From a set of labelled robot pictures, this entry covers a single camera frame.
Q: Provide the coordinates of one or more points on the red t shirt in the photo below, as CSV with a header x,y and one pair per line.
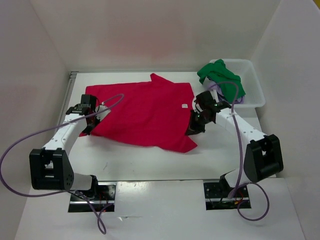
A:
x,y
154,113

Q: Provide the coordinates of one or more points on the green t shirt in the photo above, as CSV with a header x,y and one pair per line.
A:
x,y
217,72

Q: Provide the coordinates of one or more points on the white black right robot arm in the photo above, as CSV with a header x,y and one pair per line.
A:
x,y
260,154

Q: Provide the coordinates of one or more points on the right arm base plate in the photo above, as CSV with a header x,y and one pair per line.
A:
x,y
215,199

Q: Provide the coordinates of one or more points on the aluminium table edge rail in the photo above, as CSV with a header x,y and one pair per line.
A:
x,y
67,96

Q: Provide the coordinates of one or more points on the lavender t shirt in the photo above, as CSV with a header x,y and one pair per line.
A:
x,y
226,90

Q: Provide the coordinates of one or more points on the white plastic basket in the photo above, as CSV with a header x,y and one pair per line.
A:
x,y
244,68

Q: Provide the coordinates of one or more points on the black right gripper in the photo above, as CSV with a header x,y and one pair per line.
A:
x,y
193,128

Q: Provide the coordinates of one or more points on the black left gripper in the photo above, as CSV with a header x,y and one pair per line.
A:
x,y
88,130

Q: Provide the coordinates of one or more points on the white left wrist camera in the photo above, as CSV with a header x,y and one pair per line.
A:
x,y
102,114

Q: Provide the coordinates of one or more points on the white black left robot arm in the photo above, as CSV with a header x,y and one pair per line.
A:
x,y
50,167

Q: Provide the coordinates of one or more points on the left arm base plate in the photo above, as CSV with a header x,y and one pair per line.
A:
x,y
103,201

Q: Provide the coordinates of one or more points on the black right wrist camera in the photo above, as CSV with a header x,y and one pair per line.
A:
x,y
205,101

